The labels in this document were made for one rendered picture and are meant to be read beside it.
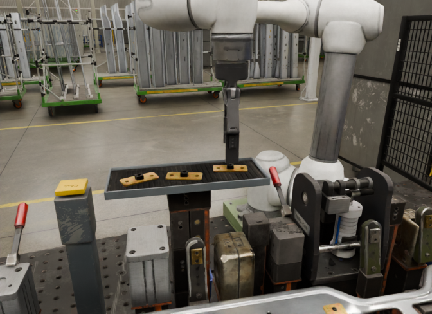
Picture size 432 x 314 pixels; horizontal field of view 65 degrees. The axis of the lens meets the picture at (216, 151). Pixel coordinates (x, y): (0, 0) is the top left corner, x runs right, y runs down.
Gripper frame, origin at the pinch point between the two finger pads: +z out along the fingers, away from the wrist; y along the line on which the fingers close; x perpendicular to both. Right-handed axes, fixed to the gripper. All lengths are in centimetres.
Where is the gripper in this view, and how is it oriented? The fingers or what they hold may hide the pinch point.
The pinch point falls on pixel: (230, 147)
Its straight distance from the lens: 82.1
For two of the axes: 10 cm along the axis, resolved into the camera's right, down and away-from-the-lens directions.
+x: 10.0, 0.0, 0.1
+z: 0.0, 9.4, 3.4
